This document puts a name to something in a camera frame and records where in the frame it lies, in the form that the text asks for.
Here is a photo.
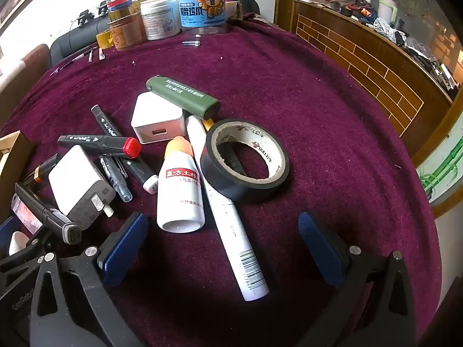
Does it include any bamboo painting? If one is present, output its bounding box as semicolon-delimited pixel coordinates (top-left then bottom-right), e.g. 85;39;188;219
416;130;463;217

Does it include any cluttered tool pile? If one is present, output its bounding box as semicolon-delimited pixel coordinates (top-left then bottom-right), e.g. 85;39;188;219
326;0;463;91

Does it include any cardboard tube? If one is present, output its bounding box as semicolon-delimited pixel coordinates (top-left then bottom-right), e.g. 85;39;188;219
226;0;244;20

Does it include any white bottle orange cap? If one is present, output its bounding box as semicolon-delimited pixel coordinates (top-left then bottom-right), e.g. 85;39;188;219
156;136;205;234

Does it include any white plug adapter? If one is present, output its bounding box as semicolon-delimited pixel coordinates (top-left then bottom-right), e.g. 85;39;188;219
48;145;116;231

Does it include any black marker grey cap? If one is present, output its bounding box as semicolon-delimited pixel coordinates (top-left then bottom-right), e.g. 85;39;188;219
14;182;82;244

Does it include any black electrical tape roll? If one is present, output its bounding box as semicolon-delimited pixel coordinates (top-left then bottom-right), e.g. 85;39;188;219
200;119;290;203

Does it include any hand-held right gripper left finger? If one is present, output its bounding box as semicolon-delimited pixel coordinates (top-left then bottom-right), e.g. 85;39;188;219
29;211;149;347

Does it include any black pen clear tip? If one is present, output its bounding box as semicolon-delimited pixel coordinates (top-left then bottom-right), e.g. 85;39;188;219
99;155;134;203

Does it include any brown chair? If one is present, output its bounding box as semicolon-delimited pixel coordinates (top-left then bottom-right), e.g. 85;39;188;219
0;43;51;123

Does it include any clear jar blue cartoon label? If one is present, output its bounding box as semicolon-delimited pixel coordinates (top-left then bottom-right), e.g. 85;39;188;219
176;0;229;35

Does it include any wooden brick pattern counter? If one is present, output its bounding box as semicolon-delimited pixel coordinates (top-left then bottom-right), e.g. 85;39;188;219
289;0;463;167

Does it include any yellow tape roll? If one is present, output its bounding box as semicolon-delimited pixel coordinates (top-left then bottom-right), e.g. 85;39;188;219
95;31;114;49

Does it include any black marker red cap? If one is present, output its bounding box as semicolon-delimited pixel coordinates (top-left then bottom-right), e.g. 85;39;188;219
57;134;142;160

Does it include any brown tape roll stack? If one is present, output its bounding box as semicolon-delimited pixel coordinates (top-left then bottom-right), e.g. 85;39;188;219
108;11;147;52

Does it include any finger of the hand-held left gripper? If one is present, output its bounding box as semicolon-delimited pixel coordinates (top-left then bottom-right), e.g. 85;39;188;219
0;217;17;250
0;232;55;286

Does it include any white plastic jar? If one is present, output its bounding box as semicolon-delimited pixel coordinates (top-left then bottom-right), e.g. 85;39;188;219
139;0;181;41

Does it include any white rounded object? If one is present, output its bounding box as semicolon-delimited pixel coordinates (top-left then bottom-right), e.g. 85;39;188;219
8;230;31;257

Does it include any green lighter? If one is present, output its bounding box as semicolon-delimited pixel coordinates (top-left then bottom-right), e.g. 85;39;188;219
146;75;221;121

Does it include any white cube USB charger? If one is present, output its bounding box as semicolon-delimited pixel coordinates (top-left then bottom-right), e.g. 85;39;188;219
131;92;188;145

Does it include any black sofa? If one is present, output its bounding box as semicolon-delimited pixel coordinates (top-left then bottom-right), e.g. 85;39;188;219
50;16;113;66

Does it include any black marker white end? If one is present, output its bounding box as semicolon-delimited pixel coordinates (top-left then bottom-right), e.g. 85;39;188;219
90;105;160;194

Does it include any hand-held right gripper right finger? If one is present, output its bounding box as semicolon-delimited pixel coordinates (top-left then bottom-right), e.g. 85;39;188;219
297;211;416;347

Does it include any black marker orange band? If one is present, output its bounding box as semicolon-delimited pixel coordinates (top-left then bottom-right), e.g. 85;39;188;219
22;154;58;185

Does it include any white marker pen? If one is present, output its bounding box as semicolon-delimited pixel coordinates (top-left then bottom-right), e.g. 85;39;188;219
185;115;270;302

